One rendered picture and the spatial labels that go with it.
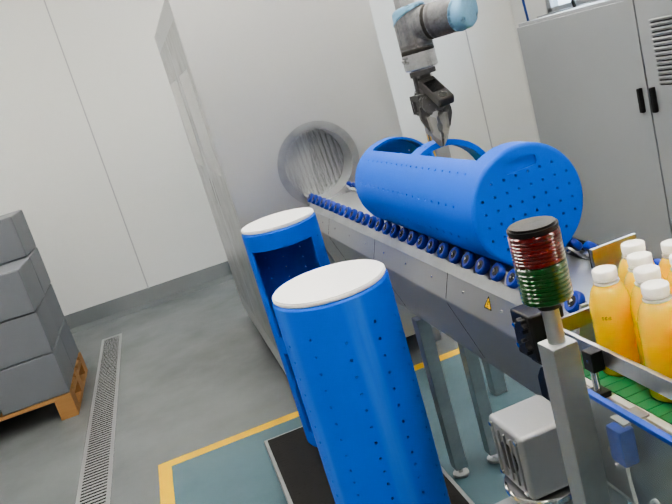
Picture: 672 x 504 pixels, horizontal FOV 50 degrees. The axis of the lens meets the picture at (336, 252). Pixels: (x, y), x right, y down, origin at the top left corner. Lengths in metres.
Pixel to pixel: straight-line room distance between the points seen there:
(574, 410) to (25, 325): 3.77
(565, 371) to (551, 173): 0.81
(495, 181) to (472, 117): 5.38
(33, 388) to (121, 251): 2.14
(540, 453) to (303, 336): 0.61
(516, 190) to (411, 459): 0.67
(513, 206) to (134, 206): 4.96
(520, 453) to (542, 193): 0.66
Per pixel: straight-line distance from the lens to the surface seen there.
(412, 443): 1.75
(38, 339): 4.46
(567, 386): 0.97
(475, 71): 7.02
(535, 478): 1.28
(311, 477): 2.70
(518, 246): 0.89
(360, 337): 1.59
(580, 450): 1.01
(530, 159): 1.67
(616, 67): 3.96
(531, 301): 0.91
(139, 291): 6.45
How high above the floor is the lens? 1.50
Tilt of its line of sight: 14 degrees down
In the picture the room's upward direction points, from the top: 16 degrees counter-clockwise
